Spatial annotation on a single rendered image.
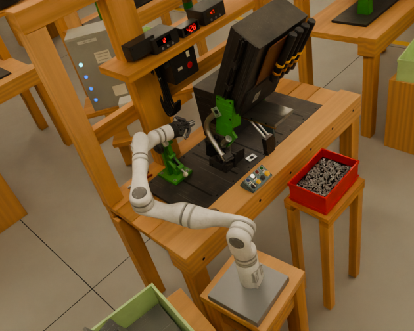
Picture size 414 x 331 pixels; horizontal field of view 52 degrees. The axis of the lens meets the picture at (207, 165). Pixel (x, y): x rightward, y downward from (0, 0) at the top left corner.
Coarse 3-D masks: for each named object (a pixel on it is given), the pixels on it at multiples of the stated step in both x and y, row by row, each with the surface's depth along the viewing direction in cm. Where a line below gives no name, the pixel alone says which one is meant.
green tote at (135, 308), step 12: (144, 288) 172; (156, 288) 170; (132, 300) 169; (144, 300) 173; (156, 300) 178; (120, 312) 167; (132, 312) 172; (144, 312) 176; (168, 312) 173; (120, 324) 170; (180, 324) 165
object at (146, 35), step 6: (138, 36) 201; (144, 36) 199; (150, 36) 198; (132, 42) 197; (138, 42) 195; (144, 42) 197; (126, 48) 194; (132, 48) 193; (138, 48) 196; (144, 48) 198; (150, 48) 200; (126, 54) 197; (132, 54) 194; (138, 54) 197; (144, 54) 199; (132, 60) 197
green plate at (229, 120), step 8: (216, 96) 215; (216, 104) 218; (224, 104) 213; (232, 104) 209; (224, 112) 215; (232, 112) 211; (216, 120) 222; (224, 120) 217; (232, 120) 213; (240, 120) 220; (216, 128) 224; (224, 128) 220; (232, 128) 216
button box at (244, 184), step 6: (258, 168) 215; (264, 168) 215; (258, 174) 213; (264, 174) 214; (270, 174) 215; (252, 180) 211; (264, 180) 212; (246, 186) 210; (258, 186) 210; (252, 192) 210
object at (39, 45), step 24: (120, 0) 189; (264, 0) 256; (120, 24) 193; (48, 48) 173; (120, 48) 199; (48, 72) 177; (72, 96) 188; (144, 96) 216; (72, 120) 192; (144, 120) 226; (168, 120) 234; (96, 144) 206; (96, 168) 210; (120, 192) 227
